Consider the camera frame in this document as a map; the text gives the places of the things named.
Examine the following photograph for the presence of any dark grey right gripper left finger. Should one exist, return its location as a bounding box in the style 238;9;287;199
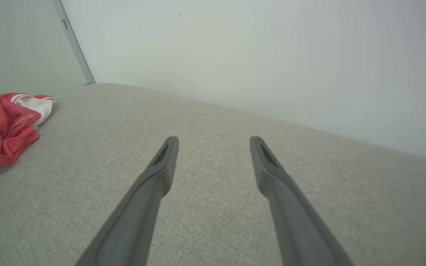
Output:
74;136;179;266

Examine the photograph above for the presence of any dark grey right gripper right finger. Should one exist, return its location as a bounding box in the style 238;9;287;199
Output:
250;136;355;266

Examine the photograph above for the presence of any red and white basketball jersey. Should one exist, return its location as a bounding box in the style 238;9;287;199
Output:
0;92;54;183

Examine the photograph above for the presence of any grey metal wall strip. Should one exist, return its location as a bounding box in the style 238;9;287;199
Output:
51;0;95;86

